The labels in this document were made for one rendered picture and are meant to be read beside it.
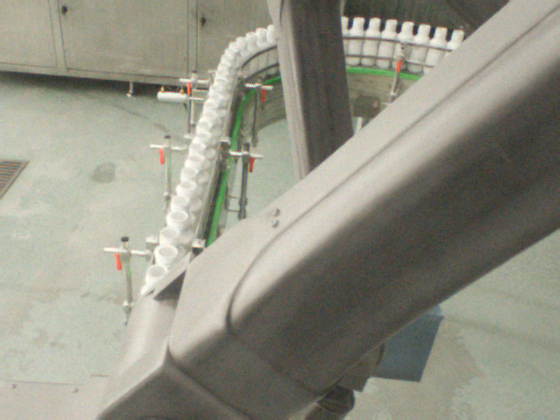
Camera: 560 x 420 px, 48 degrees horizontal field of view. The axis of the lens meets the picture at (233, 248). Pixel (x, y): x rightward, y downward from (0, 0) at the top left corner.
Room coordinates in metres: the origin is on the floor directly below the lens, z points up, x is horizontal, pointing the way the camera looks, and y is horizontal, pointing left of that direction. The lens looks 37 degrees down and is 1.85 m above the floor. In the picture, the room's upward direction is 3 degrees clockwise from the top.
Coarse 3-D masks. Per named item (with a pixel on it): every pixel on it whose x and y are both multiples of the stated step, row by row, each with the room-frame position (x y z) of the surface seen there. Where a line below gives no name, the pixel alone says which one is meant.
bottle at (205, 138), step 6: (204, 132) 1.37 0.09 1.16; (198, 138) 1.34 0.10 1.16; (204, 138) 1.36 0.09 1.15; (210, 138) 1.34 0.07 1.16; (204, 144) 1.33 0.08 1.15; (210, 144) 1.34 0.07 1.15; (210, 150) 1.34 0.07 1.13; (210, 156) 1.33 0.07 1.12; (210, 162) 1.33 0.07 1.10; (210, 168) 1.33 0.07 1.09; (210, 174) 1.33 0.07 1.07; (210, 186) 1.33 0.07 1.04; (210, 192) 1.33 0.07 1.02
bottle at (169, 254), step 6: (162, 246) 0.90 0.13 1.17; (168, 246) 0.90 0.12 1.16; (162, 252) 0.90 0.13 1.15; (168, 252) 0.90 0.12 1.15; (174, 252) 0.90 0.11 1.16; (162, 258) 0.87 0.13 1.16; (168, 258) 0.87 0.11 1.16; (174, 258) 0.88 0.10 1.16; (156, 264) 0.90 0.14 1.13; (162, 264) 0.87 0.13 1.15; (168, 264) 0.87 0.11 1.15; (174, 264) 0.87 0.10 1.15; (168, 270) 0.87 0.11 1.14
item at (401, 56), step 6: (402, 42) 2.27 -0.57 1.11; (408, 42) 2.28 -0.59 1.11; (402, 48) 2.22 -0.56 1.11; (402, 54) 2.22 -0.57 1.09; (396, 60) 2.22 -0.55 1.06; (402, 60) 2.22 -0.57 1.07; (396, 72) 2.22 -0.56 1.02; (396, 78) 2.22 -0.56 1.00; (396, 84) 2.22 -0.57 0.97; (402, 84) 2.26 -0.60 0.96; (396, 96) 2.21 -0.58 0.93; (390, 102) 2.22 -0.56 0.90
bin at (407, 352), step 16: (416, 320) 1.00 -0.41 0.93; (432, 320) 1.00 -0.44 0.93; (400, 336) 1.00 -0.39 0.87; (416, 336) 1.00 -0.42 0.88; (432, 336) 1.00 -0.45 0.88; (400, 352) 1.00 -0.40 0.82; (416, 352) 1.00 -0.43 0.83; (384, 368) 1.00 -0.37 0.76; (400, 368) 1.00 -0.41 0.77; (416, 368) 1.00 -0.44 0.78
